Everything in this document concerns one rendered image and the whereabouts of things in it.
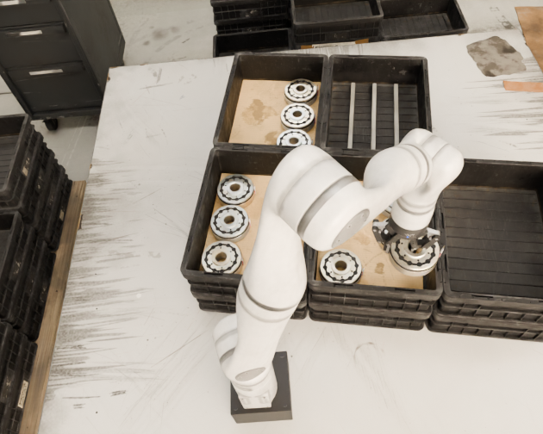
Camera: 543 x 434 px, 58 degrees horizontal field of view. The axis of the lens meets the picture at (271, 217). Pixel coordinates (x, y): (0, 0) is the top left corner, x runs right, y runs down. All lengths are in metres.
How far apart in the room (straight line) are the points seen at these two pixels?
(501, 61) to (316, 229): 1.60
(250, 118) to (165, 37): 1.91
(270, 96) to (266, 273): 1.06
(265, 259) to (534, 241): 0.90
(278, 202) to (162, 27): 3.03
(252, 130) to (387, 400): 0.86
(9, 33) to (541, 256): 2.27
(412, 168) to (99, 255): 1.08
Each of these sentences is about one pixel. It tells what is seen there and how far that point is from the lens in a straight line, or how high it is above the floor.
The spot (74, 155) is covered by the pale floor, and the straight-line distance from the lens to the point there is 2.87.
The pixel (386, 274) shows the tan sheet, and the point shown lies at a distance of 1.26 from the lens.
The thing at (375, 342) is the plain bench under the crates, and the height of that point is 0.70.
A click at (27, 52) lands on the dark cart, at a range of 2.68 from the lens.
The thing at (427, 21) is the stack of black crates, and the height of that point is 0.38.
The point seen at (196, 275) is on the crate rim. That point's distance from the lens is 1.17.
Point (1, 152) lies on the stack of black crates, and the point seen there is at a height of 0.49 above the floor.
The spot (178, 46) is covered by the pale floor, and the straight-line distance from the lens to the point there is 3.33.
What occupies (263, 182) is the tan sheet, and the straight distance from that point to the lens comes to 1.41.
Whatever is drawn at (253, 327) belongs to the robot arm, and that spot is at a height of 1.25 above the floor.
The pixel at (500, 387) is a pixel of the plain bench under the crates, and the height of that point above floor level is 0.70.
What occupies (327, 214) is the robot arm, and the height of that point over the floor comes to 1.52.
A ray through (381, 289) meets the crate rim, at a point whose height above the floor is 0.93.
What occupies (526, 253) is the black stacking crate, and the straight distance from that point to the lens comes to 1.38.
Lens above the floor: 1.95
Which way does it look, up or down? 56 degrees down
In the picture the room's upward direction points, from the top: 8 degrees counter-clockwise
